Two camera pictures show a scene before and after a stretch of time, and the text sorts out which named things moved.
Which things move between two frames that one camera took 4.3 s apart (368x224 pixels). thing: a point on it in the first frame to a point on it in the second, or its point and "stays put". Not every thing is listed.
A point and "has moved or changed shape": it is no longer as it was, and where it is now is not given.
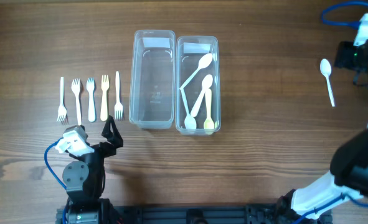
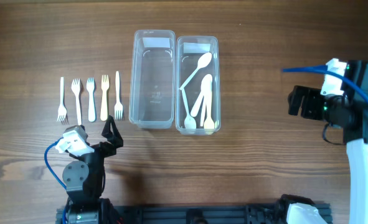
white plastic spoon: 325,66 has moved or changed shape
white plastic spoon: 203,62 stays put
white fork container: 118,108 stays put
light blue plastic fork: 90,86 stays put
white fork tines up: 75,86 stays put
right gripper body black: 344,58 to 309,106
